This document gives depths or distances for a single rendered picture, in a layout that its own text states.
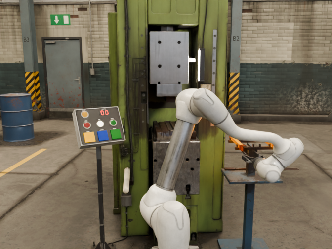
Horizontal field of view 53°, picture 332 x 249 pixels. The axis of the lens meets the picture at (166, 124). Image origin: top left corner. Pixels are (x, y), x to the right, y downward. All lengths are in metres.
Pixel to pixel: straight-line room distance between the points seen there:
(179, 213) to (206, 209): 1.50
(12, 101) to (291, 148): 5.71
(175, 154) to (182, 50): 1.10
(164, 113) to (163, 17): 0.90
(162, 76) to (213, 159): 0.87
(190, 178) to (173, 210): 1.16
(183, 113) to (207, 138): 1.19
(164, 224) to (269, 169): 0.65
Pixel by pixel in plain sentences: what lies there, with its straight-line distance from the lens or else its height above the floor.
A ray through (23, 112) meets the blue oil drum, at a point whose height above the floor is 0.55.
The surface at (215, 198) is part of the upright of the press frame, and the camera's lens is 3.07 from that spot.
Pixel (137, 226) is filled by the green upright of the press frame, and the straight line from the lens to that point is 3.09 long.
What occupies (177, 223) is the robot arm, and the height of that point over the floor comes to 0.81.
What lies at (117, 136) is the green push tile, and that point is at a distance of 2.48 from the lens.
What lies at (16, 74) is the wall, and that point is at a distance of 9.82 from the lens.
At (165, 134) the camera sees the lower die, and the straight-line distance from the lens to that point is 2.66.
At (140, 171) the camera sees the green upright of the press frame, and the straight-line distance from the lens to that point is 2.88.
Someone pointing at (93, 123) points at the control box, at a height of 1.10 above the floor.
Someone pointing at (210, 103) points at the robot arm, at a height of 1.35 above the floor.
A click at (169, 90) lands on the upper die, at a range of 2.61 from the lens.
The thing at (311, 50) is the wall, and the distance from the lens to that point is 9.02.
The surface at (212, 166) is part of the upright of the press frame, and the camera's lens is 2.94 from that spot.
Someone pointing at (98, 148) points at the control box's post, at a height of 0.88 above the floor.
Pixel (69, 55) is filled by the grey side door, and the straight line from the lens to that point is 9.19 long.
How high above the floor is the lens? 1.55
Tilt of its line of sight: 11 degrees down
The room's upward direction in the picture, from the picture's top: straight up
